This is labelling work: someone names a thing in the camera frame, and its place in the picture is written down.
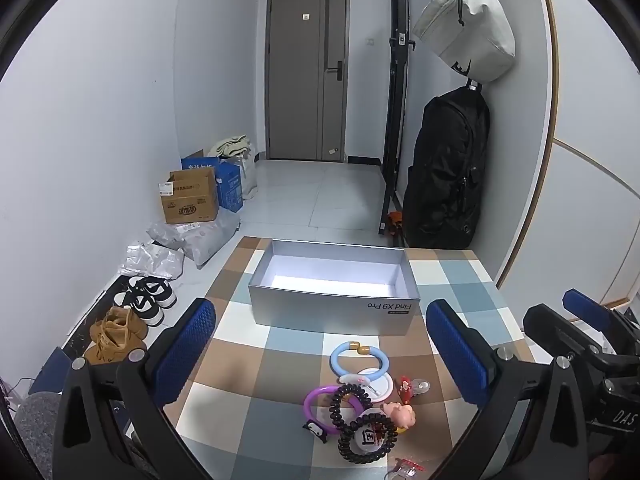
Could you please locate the orange object on floor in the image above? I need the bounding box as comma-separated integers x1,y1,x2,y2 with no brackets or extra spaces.
386,211,402,237

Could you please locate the purple ring bracelet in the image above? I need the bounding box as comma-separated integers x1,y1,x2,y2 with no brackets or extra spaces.
302,383,366,437

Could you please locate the blue jordan shoe box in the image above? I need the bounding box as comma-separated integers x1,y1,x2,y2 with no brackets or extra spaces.
28,347,72,396

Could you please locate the black backpack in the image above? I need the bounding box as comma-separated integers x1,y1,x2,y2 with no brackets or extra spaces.
402,84,490,250

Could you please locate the pink doll figure charm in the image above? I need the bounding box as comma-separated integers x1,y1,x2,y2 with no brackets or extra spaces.
381,402,416,434

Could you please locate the grey door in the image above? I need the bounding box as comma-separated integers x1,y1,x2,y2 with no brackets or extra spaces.
265,0,349,162

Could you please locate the white round compact case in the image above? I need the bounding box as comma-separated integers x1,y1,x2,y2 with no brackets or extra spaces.
338,368,395,403

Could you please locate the checkered tablecloth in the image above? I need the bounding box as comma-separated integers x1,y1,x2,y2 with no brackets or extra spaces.
162,235,539,480

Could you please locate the black white sneaker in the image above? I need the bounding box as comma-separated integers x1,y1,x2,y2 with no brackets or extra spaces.
114,289,164,327
129,276,177,309

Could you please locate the grey plastic mailer bag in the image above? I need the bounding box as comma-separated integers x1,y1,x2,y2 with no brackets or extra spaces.
146,208,241,268

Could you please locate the white sling bag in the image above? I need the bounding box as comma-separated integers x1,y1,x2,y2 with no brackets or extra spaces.
412,0,516,84

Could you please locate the white round badge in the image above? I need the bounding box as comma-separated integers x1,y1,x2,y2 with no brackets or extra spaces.
354,424,385,454

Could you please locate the blue cardboard box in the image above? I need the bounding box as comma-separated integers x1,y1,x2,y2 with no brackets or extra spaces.
181,153,243,212

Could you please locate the white bag with clothes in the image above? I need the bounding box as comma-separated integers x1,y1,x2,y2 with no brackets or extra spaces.
207,134,258,200

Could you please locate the light blue ring bracelet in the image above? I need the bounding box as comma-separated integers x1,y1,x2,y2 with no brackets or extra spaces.
328,340,392,378

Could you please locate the black metal rack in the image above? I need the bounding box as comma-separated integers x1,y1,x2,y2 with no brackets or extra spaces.
378,0,414,235

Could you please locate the grey phone box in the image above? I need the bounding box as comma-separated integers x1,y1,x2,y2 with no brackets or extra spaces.
248,240,420,336

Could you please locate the brown cardboard box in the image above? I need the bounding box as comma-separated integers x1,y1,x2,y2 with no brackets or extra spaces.
158,167,219,224

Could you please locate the white plastic bag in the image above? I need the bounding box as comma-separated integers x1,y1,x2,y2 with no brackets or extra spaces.
118,243,184,281

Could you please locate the tan suede boot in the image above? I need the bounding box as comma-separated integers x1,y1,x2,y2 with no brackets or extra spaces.
84,321,145,365
103,307,149,339

